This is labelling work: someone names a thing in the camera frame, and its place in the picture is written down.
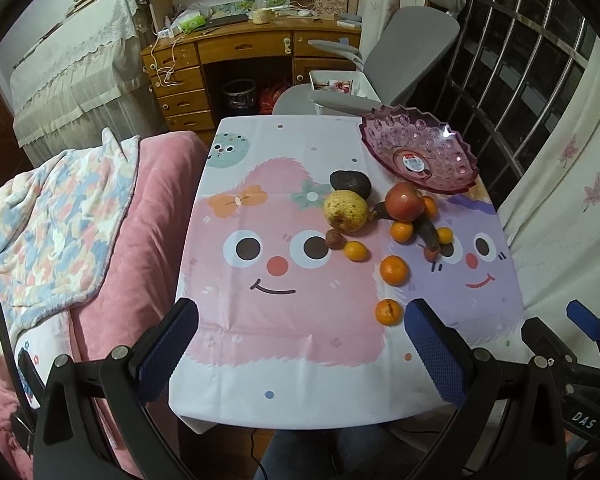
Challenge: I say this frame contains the blackened banana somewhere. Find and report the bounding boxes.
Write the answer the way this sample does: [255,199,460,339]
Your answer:
[367,202,441,248]

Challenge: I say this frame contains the small red fruit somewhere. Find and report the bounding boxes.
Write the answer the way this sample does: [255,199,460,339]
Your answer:
[424,246,440,263]

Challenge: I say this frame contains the small brown fruit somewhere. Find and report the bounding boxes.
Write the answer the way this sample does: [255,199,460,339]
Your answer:
[325,229,347,250]

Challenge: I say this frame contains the white storage bin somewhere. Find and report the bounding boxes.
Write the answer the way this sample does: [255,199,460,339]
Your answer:
[308,70,382,116]

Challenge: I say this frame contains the white floral curtain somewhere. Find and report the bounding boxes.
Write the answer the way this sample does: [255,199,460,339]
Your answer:
[498,41,600,365]

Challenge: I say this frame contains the grey office chair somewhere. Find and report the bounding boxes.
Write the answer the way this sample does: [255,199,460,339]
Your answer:
[273,0,466,115]

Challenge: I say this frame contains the pink bed cover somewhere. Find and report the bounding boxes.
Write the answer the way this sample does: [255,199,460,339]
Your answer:
[0,132,204,479]

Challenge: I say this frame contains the yellow pear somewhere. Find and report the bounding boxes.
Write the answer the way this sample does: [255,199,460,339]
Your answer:
[323,190,368,234]

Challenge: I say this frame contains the floral patchwork blanket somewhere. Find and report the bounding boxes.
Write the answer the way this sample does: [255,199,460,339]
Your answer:
[0,129,140,340]

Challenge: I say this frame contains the red apple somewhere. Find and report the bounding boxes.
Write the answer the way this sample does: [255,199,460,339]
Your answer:
[385,182,425,222]

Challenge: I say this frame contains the dark avocado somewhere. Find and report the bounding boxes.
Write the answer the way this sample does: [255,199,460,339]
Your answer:
[329,170,372,200]

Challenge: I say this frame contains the pink glass fruit bowl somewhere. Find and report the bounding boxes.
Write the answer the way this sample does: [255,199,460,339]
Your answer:
[360,105,478,195]

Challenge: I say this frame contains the orange tangerine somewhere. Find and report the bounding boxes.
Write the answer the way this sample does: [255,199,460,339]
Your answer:
[379,255,410,287]
[375,298,403,326]
[390,221,414,244]
[422,196,439,220]

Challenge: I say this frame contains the small yellow kumquat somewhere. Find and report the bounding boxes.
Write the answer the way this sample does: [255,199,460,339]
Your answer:
[343,240,370,262]
[437,228,454,245]

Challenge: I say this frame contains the wooden desk with drawers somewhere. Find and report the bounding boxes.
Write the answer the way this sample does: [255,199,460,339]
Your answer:
[142,0,360,136]

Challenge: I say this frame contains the white lace covered furniture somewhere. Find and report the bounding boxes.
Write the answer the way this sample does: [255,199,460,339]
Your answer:
[10,0,166,167]

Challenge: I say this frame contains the metal window bars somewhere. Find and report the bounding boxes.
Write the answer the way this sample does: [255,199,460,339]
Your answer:
[436,0,596,205]

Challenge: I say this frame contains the orange tangerine behind apple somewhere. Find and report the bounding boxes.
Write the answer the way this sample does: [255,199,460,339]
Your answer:
[422,196,439,220]

